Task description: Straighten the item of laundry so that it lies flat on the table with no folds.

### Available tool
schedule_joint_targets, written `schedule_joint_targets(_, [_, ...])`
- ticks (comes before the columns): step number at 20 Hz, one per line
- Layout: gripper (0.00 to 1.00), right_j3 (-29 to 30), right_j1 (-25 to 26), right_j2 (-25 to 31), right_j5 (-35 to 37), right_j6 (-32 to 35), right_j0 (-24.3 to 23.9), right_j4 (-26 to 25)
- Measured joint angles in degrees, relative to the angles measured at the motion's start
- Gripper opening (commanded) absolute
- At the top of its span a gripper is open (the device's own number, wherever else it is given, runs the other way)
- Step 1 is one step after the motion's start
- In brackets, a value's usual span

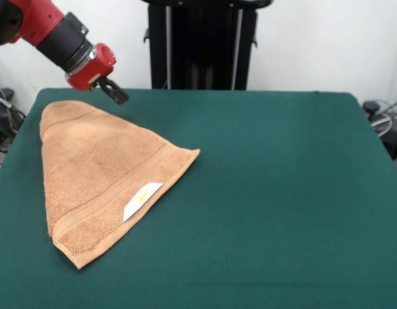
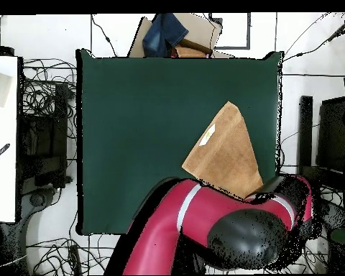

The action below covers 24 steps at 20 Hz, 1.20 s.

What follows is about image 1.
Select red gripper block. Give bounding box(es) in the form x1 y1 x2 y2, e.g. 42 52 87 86
65 42 130 106

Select tan terry towel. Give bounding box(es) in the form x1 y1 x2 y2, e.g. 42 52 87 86
39 99 201 270

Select black vertical column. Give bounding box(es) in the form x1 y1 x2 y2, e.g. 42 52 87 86
140 0 276 91

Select dark green table cloth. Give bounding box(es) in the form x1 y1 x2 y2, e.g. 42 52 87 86
0 87 397 309

